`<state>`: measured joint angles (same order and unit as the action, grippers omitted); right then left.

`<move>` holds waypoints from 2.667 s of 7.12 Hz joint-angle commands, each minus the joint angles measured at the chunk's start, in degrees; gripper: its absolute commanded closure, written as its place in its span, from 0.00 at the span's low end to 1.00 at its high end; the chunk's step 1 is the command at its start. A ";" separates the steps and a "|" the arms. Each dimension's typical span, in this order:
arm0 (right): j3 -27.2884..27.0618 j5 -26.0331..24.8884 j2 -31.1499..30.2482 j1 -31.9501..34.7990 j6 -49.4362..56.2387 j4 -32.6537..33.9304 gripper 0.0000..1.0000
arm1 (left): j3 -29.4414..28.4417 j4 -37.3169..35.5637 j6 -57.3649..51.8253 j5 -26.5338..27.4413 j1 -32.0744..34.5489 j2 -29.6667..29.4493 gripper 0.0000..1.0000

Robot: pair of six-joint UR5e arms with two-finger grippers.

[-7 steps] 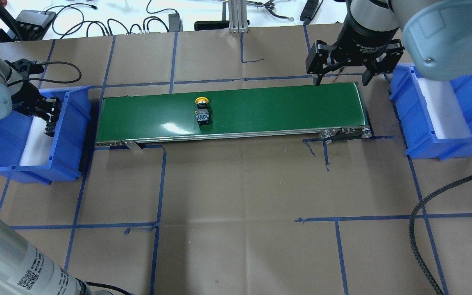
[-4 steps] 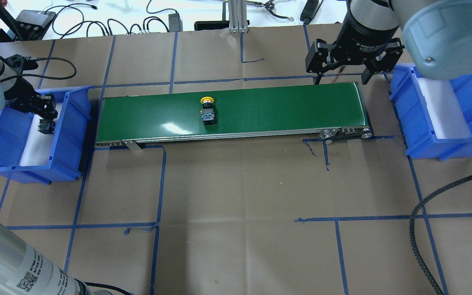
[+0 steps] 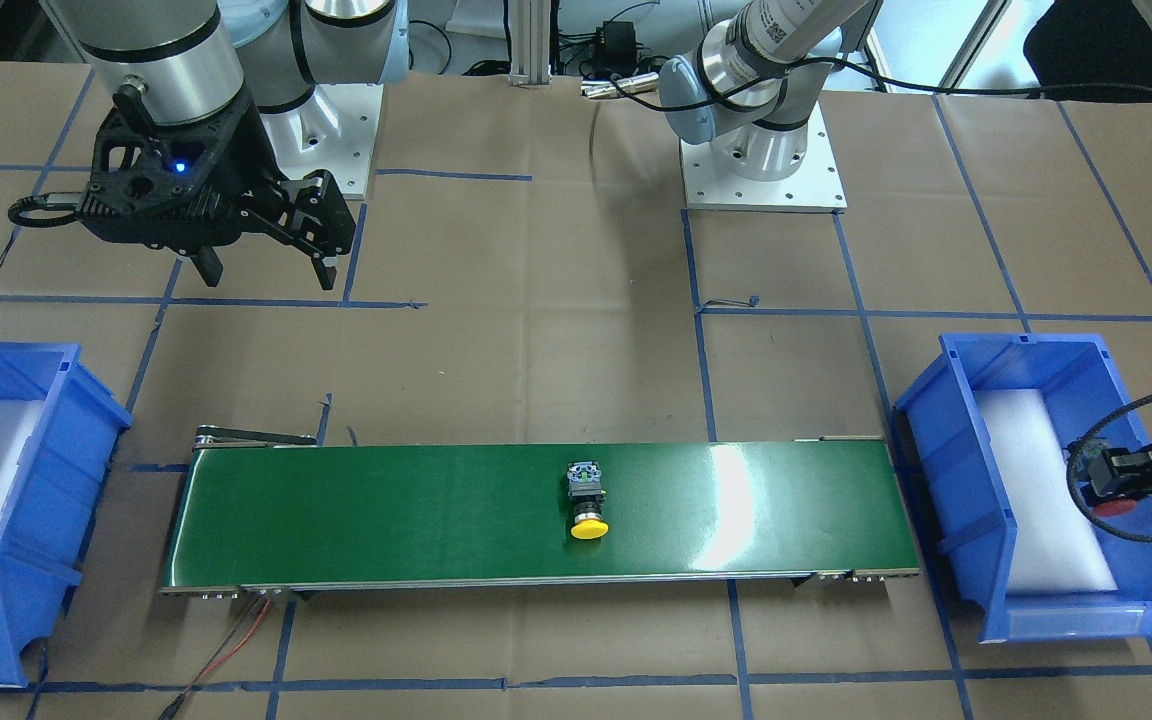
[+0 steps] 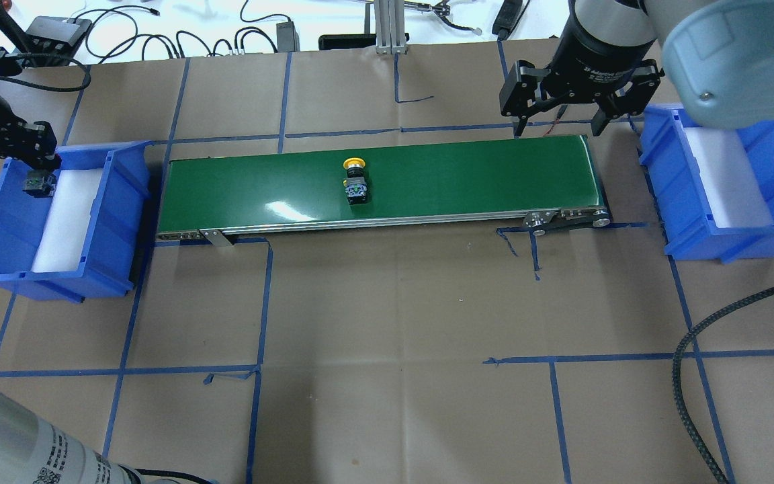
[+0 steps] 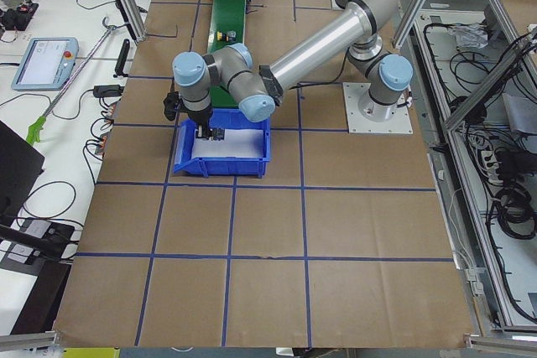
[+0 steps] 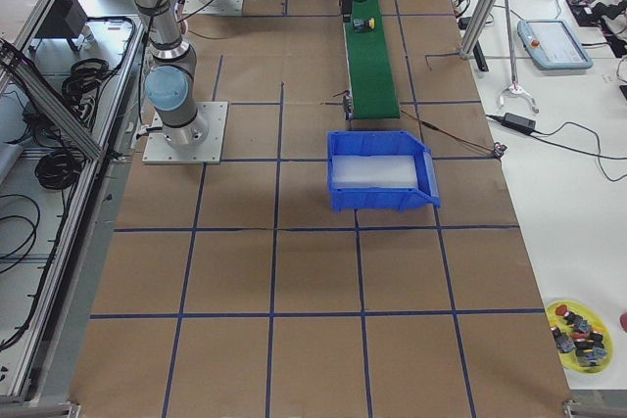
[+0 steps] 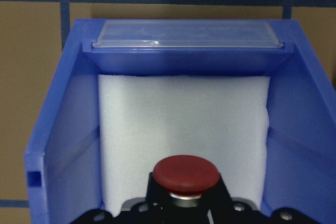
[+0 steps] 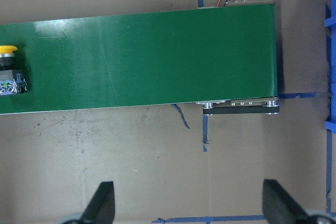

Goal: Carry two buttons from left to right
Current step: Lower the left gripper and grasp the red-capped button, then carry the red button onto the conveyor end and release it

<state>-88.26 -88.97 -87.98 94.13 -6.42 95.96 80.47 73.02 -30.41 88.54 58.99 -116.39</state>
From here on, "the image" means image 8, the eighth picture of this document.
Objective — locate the blue bin right side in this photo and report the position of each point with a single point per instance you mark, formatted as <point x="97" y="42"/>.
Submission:
<point x="329" y="23"/>

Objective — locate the yellow mushroom push button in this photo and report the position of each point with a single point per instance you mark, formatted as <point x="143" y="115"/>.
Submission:
<point x="12" y="79"/>

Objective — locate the green conveyor belt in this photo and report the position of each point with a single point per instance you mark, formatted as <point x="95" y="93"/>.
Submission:
<point x="223" y="58"/>

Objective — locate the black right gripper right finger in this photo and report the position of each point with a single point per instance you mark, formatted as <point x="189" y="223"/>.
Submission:
<point x="278" y="206"/>

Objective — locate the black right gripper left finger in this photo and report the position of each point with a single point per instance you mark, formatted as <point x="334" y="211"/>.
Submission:
<point x="101" y="208"/>

